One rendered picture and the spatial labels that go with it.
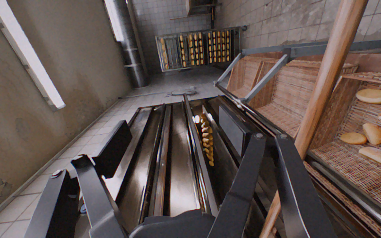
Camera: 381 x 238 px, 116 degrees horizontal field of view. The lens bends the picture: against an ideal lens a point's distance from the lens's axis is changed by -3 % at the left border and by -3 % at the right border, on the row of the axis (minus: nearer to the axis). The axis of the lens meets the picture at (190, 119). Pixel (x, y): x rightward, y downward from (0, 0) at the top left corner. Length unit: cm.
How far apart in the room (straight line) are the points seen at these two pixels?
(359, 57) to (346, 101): 22
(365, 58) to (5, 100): 205
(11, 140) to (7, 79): 41
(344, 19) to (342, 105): 71
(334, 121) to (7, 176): 195
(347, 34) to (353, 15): 2
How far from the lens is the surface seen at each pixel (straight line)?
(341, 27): 33
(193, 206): 70
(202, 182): 60
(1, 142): 138
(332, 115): 100
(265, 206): 75
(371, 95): 96
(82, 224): 92
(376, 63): 102
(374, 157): 100
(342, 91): 95
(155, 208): 76
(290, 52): 79
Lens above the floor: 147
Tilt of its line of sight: 3 degrees down
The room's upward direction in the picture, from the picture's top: 99 degrees counter-clockwise
